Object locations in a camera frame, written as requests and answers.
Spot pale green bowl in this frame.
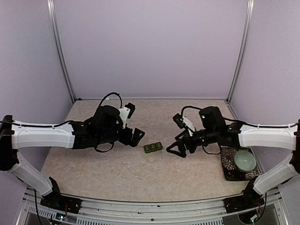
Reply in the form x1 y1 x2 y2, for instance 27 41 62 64
234 150 256 172

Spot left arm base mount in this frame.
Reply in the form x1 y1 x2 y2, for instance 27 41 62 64
40 195 82 214

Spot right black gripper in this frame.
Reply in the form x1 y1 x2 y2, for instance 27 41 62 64
166 127 218 158

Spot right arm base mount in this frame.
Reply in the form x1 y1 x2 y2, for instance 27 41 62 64
224 192 264 213

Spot black floral square plate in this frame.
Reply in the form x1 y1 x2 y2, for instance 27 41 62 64
220 146 260 181

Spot front aluminium rail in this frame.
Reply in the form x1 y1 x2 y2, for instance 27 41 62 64
16 191 289 225

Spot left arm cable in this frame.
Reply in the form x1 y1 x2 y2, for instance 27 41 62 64
0 92 124 152

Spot right aluminium frame post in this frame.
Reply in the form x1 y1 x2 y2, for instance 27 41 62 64
226 0 255 105

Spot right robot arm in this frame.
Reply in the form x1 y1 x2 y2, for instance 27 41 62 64
166 106 300 208

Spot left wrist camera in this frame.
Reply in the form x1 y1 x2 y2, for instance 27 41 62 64
119 103 135 129

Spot left aluminium frame post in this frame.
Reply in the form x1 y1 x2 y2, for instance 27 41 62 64
47 0 76 104

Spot green weekly pill organizer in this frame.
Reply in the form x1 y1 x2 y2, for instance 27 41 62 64
143 142 163 153

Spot aluminium frame post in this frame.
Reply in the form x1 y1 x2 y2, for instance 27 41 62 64
47 0 76 104
226 0 255 105

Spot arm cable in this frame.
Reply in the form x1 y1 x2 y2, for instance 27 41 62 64
181 105 298 155
0 92 124 152

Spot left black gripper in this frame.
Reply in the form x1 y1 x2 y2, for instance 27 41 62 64
97 125 145 147

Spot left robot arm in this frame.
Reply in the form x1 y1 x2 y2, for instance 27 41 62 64
0 104 145 209

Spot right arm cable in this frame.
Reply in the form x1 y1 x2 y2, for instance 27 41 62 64
181 105 298 155

